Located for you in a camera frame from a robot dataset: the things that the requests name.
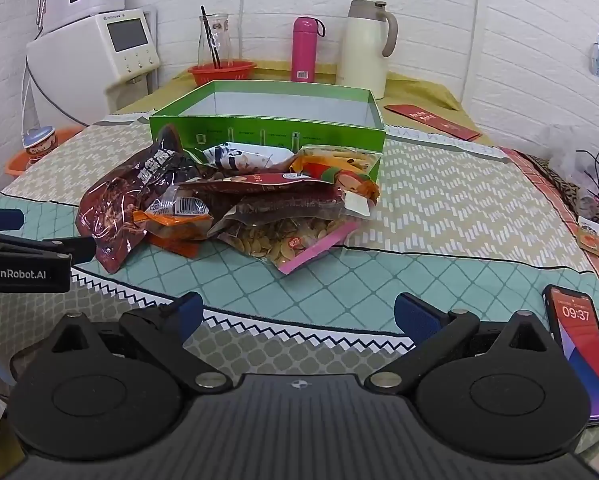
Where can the green cardboard box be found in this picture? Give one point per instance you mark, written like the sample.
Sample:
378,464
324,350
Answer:
279,130

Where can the white water dispenser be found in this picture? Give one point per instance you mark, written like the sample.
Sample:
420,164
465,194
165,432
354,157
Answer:
69,70

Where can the red snack packet white label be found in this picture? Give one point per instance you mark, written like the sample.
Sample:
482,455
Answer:
259,182

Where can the black smartphone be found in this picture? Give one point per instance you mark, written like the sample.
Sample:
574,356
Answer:
579,345

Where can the black white snack packet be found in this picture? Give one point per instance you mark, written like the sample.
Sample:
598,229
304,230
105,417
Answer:
234,156

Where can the red plastic basket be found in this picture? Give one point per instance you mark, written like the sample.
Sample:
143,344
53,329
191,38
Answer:
204,76

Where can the orange plastic basin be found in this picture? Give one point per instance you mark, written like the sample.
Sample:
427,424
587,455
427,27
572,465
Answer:
16,162

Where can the plaid cloth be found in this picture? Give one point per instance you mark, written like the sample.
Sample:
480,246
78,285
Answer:
554,185

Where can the yellow cloth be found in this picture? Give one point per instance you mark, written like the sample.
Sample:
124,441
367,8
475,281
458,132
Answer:
419,95

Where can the dark red snack packet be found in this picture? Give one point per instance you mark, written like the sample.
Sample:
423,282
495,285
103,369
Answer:
109,210

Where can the cup with blue lid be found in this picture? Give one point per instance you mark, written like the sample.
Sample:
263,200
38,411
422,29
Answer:
39,142

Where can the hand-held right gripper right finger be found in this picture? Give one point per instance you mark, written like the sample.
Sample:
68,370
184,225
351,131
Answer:
414,312

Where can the patterned tablecloth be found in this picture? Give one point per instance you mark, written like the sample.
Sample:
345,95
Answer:
454,210

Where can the clear plastic bag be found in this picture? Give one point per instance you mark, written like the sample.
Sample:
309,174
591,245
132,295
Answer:
564,150

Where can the yellow orange snack packet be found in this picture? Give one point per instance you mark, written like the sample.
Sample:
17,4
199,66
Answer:
329,162

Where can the black straw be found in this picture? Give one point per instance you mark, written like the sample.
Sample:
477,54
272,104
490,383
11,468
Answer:
209,35

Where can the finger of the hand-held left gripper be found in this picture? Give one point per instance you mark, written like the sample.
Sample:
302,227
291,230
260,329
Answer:
1,219
79,249

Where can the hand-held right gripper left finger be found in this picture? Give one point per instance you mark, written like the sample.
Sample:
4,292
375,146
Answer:
192,310

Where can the pink thermos bottle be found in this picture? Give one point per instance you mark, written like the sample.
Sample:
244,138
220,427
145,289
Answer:
304,50

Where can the small orange snack packet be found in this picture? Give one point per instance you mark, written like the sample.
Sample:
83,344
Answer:
588,235

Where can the glass carafe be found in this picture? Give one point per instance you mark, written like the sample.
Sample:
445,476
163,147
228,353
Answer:
220,40

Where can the white wall pipe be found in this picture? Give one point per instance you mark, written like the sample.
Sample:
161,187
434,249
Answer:
472,25
240,10

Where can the red envelope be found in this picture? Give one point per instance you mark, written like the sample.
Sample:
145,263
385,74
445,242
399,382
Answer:
429,120

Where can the cream thermos jug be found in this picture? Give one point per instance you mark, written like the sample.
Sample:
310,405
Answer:
362,55

